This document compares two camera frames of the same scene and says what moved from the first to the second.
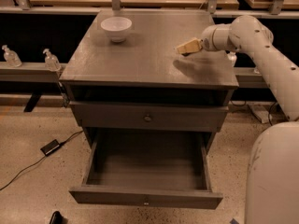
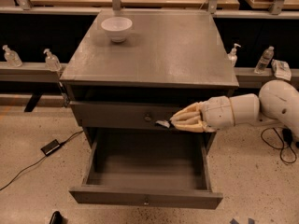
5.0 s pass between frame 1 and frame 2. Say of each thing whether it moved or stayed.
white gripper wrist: moved
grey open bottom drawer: stayed
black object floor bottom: stayed
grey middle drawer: stayed
